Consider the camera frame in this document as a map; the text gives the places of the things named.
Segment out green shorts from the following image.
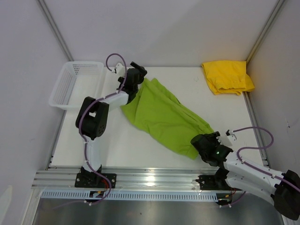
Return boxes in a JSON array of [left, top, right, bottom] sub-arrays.
[[121, 78, 214, 160]]

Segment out yellow shorts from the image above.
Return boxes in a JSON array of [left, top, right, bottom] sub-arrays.
[[201, 60, 255, 96]]

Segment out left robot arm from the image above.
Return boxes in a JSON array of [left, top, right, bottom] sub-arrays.
[[75, 62, 148, 189]]

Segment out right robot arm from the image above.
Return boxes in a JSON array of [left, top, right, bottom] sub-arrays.
[[191, 130, 300, 220]]

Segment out white plastic basket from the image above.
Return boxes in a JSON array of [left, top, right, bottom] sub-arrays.
[[48, 61, 105, 110]]

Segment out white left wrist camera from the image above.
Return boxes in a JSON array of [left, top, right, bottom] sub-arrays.
[[112, 63, 125, 76]]

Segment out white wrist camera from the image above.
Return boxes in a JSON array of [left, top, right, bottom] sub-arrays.
[[217, 130, 237, 147], [112, 63, 125, 76]]

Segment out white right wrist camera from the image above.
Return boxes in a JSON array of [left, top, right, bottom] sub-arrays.
[[217, 130, 237, 147]]

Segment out aluminium mounting rail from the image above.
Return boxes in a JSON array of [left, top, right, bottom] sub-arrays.
[[31, 167, 217, 192]]

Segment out left frame post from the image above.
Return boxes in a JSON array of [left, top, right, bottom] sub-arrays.
[[36, 0, 74, 61]]

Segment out frame post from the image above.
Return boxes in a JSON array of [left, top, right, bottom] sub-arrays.
[[246, 0, 288, 66], [36, 0, 74, 61]]

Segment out slotted cable duct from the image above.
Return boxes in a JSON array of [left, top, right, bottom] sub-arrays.
[[41, 189, 218, 202]]

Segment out right frame post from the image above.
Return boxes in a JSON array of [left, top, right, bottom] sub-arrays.
[[246, 0, 288, 66]]

